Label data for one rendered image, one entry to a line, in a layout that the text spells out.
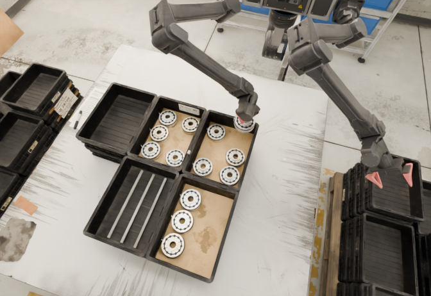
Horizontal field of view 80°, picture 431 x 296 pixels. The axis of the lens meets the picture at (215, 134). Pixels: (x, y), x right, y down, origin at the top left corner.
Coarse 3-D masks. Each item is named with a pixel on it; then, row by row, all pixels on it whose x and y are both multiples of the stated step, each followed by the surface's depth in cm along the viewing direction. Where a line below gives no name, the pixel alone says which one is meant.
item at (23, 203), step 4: (20, 196) 142; (20, 200) 141; (24, 200) 141; (16, 204) 140; (20, 204) 140; (24, 204) 140; (28, 204) 140; (32, 204) 140; (24, 208) 139; (28, 208) 139; (32, 208) 139; (36, 208) 139; (28, 212) 138; (32, 212) 138
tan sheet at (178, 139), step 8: (176, 112) 155; (168, 128) 150; (176, 128) 150; (176, 136) 147; (184, 136) 147; (192, 136) 147; (160, 144) 144; (168, 144) 145; (176, 144) 145; (184, 144) 145; (184, 152) 142; (160, 160) 140
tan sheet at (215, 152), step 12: (216, 132) 149; (228, 132) 149; (240, 132) 149; (204, 144) 145; (216, 144) 145; (228, 144) 145; (240, 144) 145; (204, 156) 141; (216, 156) 141; (192, 168) 138; (204, 168) 138; (216, 168) 138; (240, 168) 138; (216, 180) 135
